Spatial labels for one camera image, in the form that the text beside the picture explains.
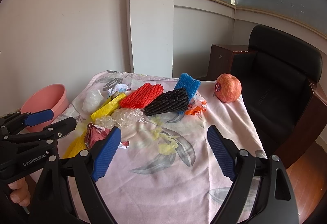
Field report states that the floral red paper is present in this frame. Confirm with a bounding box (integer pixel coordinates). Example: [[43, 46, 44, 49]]
[[84, 122, 130, 150]]

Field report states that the pink plastic basin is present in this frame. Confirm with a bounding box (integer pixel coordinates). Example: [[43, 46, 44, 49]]
[[20, 84, 69, 133]]

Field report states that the red foam fruit net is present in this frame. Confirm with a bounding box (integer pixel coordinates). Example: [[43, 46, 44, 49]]
[[119, 83, 164, 109]]

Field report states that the white plastic bag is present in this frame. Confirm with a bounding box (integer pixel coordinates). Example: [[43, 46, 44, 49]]
[[82, 90, 104, 114]]

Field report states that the yellow plastic bag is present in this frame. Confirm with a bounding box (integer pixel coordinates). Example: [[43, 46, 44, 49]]
[[63, 93, 126, 158]]

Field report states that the clear bubble wrap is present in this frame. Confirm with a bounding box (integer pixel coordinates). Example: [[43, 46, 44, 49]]
[[95, 108, 145, 129]]

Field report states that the pink floral tablecloth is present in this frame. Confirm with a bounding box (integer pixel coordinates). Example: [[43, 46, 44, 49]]
[[30, 69, 268, 224]]

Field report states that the black leather chair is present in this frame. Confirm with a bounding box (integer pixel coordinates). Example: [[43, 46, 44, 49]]
[[231, 25, 323, 157]]

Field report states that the person's left hand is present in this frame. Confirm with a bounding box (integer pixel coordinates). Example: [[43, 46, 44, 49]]
[[8, 177, 30, 207]]

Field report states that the blue foam fruit net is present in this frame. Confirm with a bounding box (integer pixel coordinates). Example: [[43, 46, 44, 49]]
[[174, 73, 201, 115]]

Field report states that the black foam fruit net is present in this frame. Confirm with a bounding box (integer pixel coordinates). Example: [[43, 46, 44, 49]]
[[143, 88, 188, 116]]

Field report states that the dark wooden cabinet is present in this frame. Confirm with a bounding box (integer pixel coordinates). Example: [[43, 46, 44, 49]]
[[205, 44, 255, 81]]

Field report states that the orange and clear wrapper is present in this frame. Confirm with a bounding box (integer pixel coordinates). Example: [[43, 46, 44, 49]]
[[185, 98, 207, 116]]

